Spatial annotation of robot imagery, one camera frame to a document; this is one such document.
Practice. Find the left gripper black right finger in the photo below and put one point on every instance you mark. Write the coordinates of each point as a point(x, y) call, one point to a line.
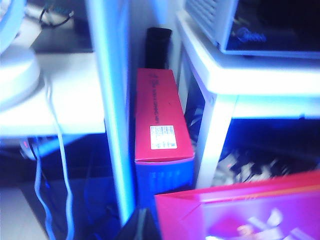
point(151, 232)

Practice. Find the dark grey desk pad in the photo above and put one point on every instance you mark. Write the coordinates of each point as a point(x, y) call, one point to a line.
point(70, 42)

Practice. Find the white desk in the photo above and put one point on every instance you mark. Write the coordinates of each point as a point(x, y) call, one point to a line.
point(75, 100)

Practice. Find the pink gift box gold pattern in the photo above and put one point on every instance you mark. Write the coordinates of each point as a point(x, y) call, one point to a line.
point(225, 217)

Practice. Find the red and blue router box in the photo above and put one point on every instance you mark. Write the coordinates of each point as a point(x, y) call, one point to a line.
point(160, 112)

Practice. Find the white office partition panel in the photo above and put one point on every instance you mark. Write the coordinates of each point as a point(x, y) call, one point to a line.
point(110, 100)

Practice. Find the white table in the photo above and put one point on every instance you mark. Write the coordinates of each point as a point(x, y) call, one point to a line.
point(225, 75)

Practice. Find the black cylindrical bin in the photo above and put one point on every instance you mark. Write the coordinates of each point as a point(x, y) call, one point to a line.
point(157, 50)

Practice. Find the black glass microwave door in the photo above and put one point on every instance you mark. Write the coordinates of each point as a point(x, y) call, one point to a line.
point(275, 25)

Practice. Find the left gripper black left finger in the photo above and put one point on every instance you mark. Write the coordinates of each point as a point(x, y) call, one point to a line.
point(136, 230)

